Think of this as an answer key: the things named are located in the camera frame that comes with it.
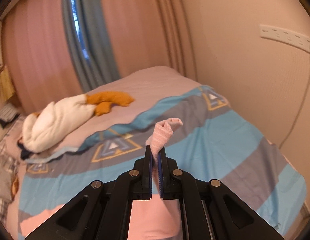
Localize black garment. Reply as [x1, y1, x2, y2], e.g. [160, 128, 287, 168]
[17, 139, 34, 160]

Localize blue grey patterned duvet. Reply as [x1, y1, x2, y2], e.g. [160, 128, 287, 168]
[18, 86, 307, 239]

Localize pink striped sweater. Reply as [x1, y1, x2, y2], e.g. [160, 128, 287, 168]
[19, 118, 183, 239]

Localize teal curtain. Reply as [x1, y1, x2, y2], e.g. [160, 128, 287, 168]
[62, 0, 120, 92]

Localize white wall power strip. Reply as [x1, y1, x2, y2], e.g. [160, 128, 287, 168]
[259, 24, 310, 54]

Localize white fluffy folded blanket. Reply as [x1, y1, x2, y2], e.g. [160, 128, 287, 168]
[22, 94, 95, 153]

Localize orange plush garment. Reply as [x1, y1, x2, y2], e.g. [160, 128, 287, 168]
[86, 91, 135, 116]

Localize beige fringed lampshade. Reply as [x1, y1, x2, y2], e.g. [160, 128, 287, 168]
[0, 65, 15, 102]

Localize pink bed sheet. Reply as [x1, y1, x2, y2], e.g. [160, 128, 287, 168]
[20, 65, 203, 156]

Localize plaid pillow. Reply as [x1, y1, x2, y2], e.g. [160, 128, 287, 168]
[0, 116, 25, 224]

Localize white power cable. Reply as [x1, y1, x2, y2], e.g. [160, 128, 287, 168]
[279, 52, 310, 149]

